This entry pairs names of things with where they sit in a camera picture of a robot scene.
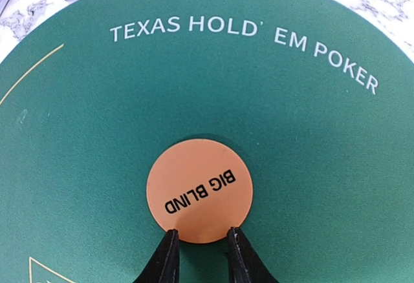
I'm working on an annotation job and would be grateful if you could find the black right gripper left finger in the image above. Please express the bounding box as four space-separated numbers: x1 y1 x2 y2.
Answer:
135 229 179 283

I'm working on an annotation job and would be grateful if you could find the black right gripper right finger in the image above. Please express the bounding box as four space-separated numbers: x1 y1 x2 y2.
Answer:
227 227 275 283

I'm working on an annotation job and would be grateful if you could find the orange big blind button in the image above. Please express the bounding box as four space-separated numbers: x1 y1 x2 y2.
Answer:
146 138 254 244

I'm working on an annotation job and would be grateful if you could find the green round poker mat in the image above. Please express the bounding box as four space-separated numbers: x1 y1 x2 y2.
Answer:
1 0 413 282

